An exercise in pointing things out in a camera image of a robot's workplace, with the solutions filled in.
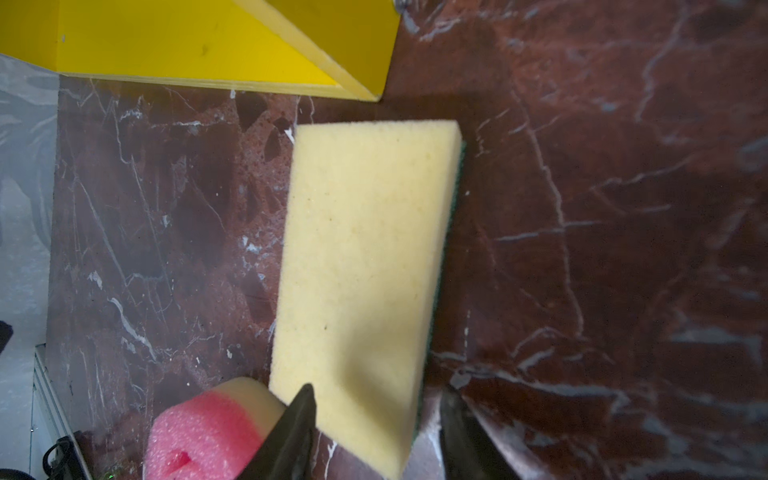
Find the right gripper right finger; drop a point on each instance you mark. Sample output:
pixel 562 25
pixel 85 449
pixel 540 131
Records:
pixel 467 450

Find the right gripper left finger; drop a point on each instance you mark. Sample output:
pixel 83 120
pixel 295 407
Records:
pixel 286 452

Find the yellow sponge green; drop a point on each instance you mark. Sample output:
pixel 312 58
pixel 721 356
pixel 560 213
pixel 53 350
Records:
pixel 369 207

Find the yellow shelf pink blue boards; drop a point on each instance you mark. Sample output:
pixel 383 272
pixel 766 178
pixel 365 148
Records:
pixel 331 49

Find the pink round sponge left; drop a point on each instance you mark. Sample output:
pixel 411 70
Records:
pixel 214 435

